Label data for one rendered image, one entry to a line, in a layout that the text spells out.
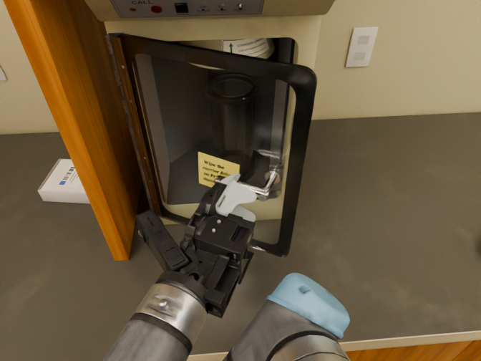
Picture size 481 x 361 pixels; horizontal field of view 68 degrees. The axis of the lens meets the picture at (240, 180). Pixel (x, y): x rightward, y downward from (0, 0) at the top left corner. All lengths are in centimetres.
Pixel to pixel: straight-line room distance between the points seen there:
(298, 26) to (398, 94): 74
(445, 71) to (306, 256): 78
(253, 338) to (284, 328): 4
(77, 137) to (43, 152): 58
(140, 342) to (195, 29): 43
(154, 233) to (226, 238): 10
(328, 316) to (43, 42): 45
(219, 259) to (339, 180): 59
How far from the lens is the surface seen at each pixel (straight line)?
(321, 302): 34
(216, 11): 53
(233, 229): 46
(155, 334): 39
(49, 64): 54
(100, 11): 54
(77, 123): 58
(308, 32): 60
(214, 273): 44
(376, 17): 113
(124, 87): 62
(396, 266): 84
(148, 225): 50
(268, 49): 66
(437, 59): 128
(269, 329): 35
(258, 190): 54
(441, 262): 89
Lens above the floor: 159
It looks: 44 degrees down
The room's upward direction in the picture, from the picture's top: straight up
